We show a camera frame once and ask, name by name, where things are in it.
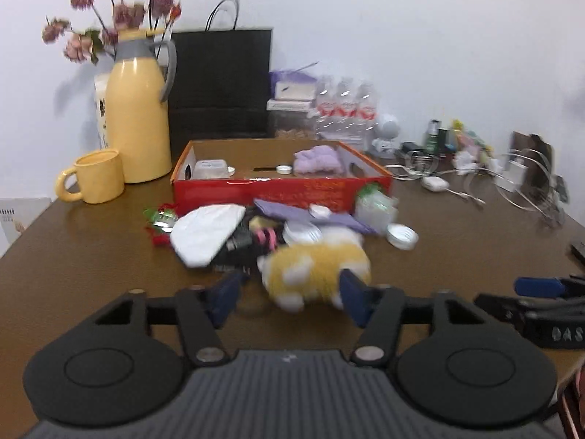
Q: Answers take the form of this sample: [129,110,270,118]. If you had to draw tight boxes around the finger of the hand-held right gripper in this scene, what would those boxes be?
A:
[514,274,585,300]
[473,293,527,330]

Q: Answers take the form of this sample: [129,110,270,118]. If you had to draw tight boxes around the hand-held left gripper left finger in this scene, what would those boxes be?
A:
[94,271,250,367]

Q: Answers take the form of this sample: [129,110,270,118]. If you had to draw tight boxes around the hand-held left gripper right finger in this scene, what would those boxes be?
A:
[339,268,494,369]

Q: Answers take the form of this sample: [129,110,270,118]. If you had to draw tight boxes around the yellow white plush toy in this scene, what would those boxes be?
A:
[257,228,372,314]

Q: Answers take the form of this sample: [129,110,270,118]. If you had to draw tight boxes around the red cardboard box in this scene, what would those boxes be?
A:
[170,139,394,217]

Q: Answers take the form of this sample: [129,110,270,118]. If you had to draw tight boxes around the person's right forearm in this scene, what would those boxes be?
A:
[571,368,585,424]

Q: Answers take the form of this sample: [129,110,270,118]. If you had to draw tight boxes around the white folded cloth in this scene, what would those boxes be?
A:
[169,204,248,268]

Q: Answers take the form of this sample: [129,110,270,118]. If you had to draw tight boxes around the clear bag with green ribbon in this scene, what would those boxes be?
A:
[354,183,398,234]

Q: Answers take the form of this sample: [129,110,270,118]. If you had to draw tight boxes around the purple cloth pouch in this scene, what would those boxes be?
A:
[253,199,380,236]

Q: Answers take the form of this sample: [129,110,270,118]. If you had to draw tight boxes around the white charger block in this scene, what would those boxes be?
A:
[496,158,526,191]

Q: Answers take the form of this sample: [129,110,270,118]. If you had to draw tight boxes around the white plastic container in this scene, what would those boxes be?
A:
[192,158,230,180]

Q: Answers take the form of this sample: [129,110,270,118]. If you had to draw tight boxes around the brown wooden board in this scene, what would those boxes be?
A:
[509,131,554,184]

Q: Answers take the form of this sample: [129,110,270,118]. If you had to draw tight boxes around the purple fluffy headband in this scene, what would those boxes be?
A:
[292,145,346,177]

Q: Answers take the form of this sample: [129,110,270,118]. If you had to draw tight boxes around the colourful snack packet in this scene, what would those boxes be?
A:
[450,121,494,165]

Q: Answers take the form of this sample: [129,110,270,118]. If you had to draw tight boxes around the yellow ceramic mug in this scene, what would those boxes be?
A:
[55,149,125,205]

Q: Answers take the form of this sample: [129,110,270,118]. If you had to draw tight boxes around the white robot toy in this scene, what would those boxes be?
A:
[372,114,400,158]

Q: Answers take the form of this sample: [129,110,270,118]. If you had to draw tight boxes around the small green bottle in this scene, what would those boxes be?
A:
[425,119,442,154]

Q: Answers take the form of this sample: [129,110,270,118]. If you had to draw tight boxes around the clear jar of nuts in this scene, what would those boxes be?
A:
[269,112,318,140]

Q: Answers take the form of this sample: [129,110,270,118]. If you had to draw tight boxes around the yellow thermos jug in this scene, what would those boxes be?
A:
[105,27,178,184]

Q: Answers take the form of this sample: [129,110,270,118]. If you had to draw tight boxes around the white flat box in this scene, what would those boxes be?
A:
[266,98,316,113]

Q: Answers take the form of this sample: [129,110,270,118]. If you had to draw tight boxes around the white printed board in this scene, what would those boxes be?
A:
[0,198,52,257]

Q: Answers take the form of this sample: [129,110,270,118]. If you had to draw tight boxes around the black paper bag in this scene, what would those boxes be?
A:
[168,0,274,158]

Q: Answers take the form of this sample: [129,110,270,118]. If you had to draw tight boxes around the purple tissue pack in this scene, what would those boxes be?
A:
[269,60,318,100]

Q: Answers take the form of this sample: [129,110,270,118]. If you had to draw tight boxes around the white printed carton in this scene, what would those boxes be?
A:
[94,71,115,151]

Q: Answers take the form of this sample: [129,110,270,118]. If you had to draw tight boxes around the dried pink flowers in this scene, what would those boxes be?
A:
[42,0,182,65]

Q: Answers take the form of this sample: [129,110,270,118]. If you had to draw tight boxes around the white chargers and cables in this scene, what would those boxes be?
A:
[496,149,565,227]

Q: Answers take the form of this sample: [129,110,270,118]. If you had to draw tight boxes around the green red wrapped cable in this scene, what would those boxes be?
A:
[144,202,181,247]

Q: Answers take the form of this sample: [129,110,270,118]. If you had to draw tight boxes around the white charging cable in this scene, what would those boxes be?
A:
[445,187,486,205]

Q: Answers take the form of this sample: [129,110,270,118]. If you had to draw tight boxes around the white tangled cable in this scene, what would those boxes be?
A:
[386,151,442,180]

